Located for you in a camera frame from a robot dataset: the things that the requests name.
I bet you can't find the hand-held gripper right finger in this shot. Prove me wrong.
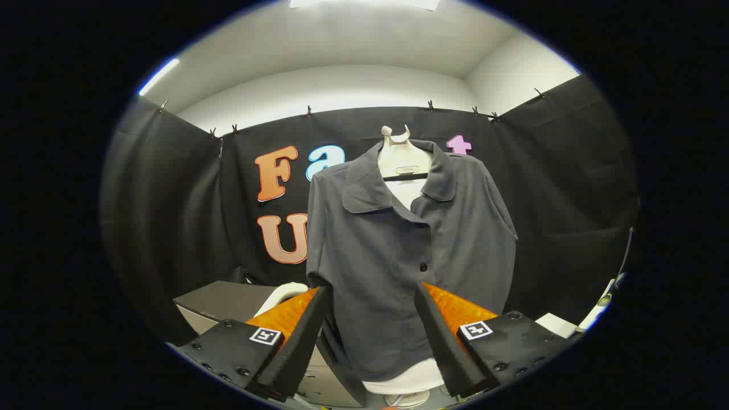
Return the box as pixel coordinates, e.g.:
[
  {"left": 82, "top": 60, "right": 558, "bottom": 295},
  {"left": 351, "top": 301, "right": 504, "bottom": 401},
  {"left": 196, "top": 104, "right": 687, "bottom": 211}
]
[{"left": 413, "top": 281, "right": 575, "bottom": 399}]

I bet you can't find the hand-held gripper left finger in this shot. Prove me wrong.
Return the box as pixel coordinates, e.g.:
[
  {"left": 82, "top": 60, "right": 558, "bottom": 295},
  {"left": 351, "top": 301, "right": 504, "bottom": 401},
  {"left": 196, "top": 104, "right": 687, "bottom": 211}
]
[{"left": 178, "top": 286, "right": 332, "bottom": 403}]

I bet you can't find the white garment steamer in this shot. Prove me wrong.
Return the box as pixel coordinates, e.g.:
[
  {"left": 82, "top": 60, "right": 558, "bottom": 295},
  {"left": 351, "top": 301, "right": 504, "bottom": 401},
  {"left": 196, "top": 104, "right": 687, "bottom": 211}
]
[{"left": 253, "top": 282, "right": 309, "bottom": 317}]

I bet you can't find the grey button shirt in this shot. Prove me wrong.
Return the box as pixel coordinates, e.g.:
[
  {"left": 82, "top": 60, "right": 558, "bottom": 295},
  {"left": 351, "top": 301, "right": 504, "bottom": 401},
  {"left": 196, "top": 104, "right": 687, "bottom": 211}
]
[{"left": 306, "top": 138, "right": 519, "bottom": 407}]

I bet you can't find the grey drawer cabinet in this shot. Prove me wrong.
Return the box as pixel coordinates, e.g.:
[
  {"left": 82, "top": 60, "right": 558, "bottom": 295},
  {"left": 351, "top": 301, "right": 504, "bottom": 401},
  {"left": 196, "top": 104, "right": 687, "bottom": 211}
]
[{"left": 173, "top": 280, "right": 365, "bottom": 408}]

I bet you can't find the white topped cabinet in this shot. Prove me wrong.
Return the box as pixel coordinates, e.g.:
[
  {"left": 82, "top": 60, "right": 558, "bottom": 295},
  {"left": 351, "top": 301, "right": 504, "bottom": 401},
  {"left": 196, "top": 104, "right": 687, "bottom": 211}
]
[{"left": 535, "top": 312, "right": 579, "bottom": 340}]

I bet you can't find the cluttered white desk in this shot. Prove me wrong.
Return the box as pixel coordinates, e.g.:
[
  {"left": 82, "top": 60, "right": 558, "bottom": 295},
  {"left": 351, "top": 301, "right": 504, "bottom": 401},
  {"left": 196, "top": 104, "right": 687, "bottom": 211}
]
[{"left": 578, "top": 272, "right": 628, "bottom": 333}]

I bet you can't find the black backdrop cloth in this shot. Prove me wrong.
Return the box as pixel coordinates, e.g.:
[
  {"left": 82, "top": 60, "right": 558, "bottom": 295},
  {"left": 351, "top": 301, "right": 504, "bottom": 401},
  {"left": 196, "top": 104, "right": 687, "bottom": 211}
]
[{"left": 101, "top": 74, "right": 638, "bottom": 346}]

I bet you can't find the white mannequin torso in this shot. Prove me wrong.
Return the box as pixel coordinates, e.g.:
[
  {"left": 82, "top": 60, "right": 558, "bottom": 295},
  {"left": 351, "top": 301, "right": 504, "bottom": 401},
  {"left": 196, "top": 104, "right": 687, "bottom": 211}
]
[{"left": 362, "top": 125, "right": 446, "bottom": 409}]

